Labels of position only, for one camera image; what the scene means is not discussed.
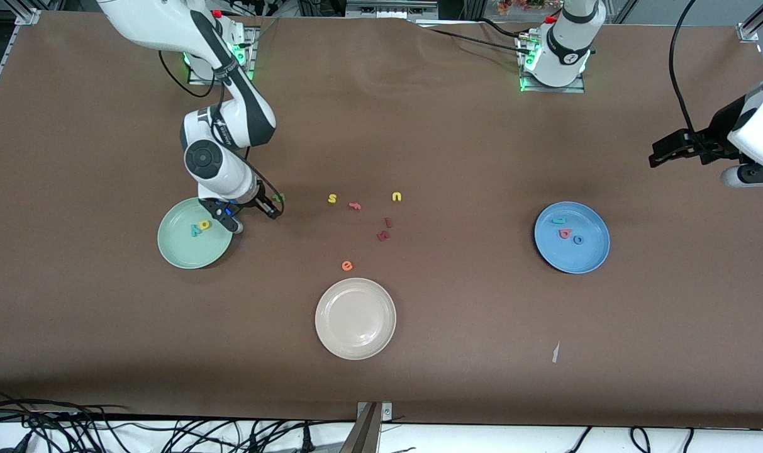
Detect light green plate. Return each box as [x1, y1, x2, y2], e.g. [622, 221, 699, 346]
[157, 196, 235, 270]

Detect cream plate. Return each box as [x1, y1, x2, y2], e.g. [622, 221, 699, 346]
[315, 277, 397, 361]

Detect blue plate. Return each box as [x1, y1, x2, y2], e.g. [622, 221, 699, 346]
[533, 201, 611, 275]

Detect brown table cover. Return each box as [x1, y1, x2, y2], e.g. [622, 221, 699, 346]
[0, 11, 763, 428]

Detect orange artificial flowers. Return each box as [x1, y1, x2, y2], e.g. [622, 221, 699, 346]
[498, 0, 549, 16]

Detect grey power strip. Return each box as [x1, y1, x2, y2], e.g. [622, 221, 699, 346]
[347, 0, 438, 20]

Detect grey metal support beam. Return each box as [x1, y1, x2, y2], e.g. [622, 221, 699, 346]
[339, 403, 382, 453]

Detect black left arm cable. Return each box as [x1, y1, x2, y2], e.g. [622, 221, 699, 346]
[668, 0, 699, 136]

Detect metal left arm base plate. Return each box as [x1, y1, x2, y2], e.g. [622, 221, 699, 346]
[518, 31, 586, 94]

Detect aluminium frame profile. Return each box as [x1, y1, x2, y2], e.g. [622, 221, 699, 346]
[737, 0, 763, 42]
[0, 8, 42, 123]

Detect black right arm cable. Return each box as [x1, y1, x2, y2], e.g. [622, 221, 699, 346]
[158, 49, 286, 220]

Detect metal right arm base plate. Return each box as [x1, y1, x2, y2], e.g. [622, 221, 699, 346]
[188, 25, 259, 86]

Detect black arm base cable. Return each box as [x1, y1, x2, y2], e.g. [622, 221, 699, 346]
[419, 25, 533, 54]

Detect silver metal bracket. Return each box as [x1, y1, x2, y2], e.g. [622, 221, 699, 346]
[358, 401, 393, 421]

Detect tangled black floor cables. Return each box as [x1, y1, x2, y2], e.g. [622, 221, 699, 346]
[0, 387, 357, 453]

